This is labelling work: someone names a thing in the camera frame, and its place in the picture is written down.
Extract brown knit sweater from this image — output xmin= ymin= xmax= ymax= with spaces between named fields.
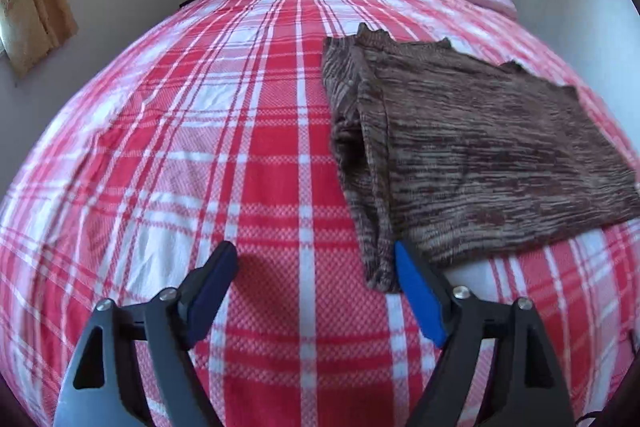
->
xmin=321 ymin=25 xmax=639 ymax=293

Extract red plaid bed sheet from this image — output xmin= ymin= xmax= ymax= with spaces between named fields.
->
xmin=1 ymin=0 xmax=639 ymax=426

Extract yellow curtain side window right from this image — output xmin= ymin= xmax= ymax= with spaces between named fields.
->
xmin=1 ymin=0 xmax=78 ymax=77

